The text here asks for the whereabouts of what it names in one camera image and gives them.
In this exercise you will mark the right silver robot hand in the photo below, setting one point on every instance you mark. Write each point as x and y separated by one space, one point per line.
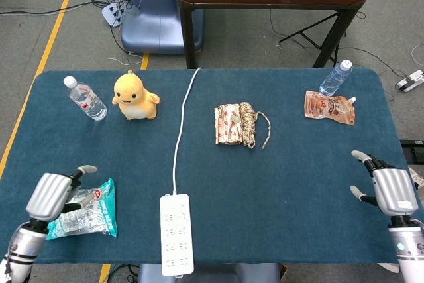
394 190

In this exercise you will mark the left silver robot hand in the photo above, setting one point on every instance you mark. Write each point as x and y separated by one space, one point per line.
49 195

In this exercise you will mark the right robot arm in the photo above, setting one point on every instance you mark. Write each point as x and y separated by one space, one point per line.
409 250

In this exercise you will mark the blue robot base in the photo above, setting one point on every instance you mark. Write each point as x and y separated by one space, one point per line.
155 14

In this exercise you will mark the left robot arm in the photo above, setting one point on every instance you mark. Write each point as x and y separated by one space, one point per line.
23 250

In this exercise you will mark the white floor power strip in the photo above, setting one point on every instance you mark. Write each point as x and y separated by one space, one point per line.
112 14

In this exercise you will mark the black box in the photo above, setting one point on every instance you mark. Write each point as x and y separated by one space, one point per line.
414 152

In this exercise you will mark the teal snack bag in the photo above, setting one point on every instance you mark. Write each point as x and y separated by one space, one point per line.
99 216

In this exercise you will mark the red label water bottle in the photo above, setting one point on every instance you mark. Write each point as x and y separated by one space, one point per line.
87 100

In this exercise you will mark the orange spout pouch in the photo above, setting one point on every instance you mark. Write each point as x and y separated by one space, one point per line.
328 107

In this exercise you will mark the white floor socket with plugs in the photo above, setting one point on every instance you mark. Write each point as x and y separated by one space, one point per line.
410 81

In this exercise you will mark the blue label water bottle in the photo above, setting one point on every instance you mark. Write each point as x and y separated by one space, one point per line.
333 81

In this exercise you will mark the yellow duck plush toy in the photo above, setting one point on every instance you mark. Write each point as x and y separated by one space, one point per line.
134 100

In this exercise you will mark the dark teal table mat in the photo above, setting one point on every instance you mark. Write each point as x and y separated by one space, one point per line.
232 180

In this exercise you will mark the red patterned folded packet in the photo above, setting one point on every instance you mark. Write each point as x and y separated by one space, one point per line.
228 124

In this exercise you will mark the blue grey robot chassis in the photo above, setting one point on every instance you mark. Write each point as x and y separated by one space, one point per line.
212 274

